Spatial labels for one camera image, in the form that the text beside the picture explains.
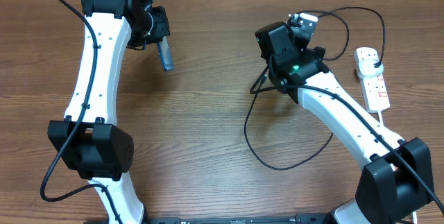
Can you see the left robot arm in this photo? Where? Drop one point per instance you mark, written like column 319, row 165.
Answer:
column 88, row 139

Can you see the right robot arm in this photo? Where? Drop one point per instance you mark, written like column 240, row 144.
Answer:
column 396, row 175

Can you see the white charger plug adapter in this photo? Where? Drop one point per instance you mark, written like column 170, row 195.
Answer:
column 369, row 68

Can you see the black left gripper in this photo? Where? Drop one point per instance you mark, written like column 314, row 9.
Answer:
column 164, row 30

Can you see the white power strip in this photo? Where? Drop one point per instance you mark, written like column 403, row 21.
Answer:
column 373, row 89

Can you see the blue Samsung Galaxy smartphone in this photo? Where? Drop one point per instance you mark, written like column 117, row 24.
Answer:
column 165, row 54

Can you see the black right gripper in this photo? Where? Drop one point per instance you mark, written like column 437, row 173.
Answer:
column 320, row 53

